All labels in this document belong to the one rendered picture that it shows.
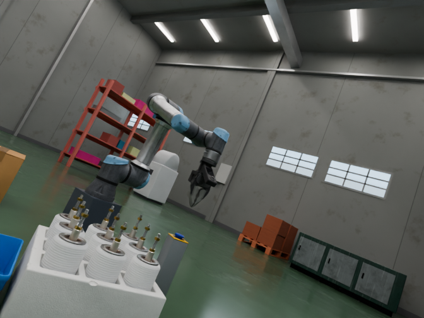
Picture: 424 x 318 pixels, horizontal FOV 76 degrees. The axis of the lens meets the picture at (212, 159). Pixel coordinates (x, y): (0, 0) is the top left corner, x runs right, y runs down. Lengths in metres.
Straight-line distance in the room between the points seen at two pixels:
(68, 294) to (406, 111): 8.42
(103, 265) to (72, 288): 0.09
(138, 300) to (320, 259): 5.13
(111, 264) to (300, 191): 7.37
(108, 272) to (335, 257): 5.20
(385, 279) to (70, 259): 5.36
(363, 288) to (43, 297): 5.36
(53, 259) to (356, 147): 7.85
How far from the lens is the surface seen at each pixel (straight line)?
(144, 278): 0.92
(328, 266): 5.83
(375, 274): 5.78
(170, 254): 1.15
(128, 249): 1.02
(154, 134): 1.55
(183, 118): 1.16
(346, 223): 7.71
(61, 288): 0.85
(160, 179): 6.67
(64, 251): 0.84
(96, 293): 0.87
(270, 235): 6.51
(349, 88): 9.14
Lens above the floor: 0.49
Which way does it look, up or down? 9 degrees up
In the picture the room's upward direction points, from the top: 24 degrees clockwise
